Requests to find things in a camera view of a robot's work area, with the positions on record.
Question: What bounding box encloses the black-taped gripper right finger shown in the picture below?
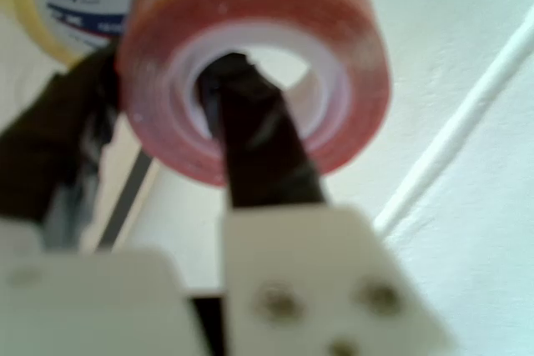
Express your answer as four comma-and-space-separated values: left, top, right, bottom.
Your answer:
203, 52, 456, 356

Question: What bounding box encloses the black-taped gripper left finger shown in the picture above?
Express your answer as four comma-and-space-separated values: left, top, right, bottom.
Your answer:
0, 43, 209, 356

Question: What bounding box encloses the red tape roll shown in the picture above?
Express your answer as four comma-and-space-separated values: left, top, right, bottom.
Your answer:
114, 0, 394, 188

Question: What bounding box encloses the yellow tape roll printed core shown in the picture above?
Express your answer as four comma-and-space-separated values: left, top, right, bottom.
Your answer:
0, 0, 164, 68

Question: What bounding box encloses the white thin strip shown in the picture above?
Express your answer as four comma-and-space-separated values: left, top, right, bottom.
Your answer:
372, 13, 534, 237

